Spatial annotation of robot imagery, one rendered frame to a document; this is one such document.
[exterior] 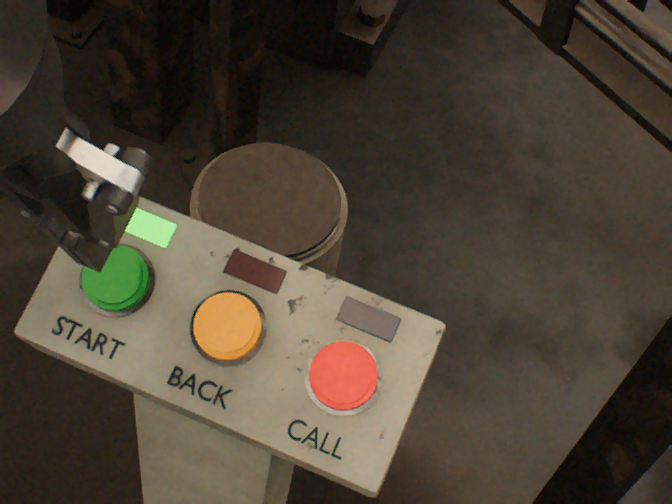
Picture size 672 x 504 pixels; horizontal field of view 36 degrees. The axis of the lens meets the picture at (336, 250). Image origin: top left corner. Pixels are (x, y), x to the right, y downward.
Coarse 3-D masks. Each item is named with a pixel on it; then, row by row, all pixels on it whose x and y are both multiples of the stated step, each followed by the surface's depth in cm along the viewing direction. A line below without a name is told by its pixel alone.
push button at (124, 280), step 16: (112, 256) 62; (128, 256) 62; (96, 272) 62; (112, 272) 62; (128, 272) 62; (144, 272) 62; (96, 288) 62; (112, 288) 62; (128, 288) 62; (144, 288) 62; (96, 304) 62; (112, 304) 62; (128, 304) 62
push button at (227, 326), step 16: (208, 304) 61; (224, 304) 61; (240, 304) 61; (208, 320) 61; (224, 320) 61; (240, 320) 61; (256, 320) 61; (208, 336) 61; (224, 336) 61; (240, 336) 61; (256, 336) 61; (208, 352) 61; (224, 352) 60; (240, 352) 61
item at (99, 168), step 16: (64, 144) 39; (80, 144) 39; (112, 144) 41; (80, 160) 39; (96, 160) 39; (112, 160) 40; (96, 176) 40; (112, 176) 40; (128, 176) 40; (144, 176) 41; (96, 192) 41; (128, 192) 40
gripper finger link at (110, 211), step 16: (128, 160) 40; (144, 160) 40; (112, 192) 40; (96, 208) 42; (112, 208) 40; (128, 208) 40; (96, 224) 45; (112, 224) 44; (96, 240) 49; (112, 240) 47
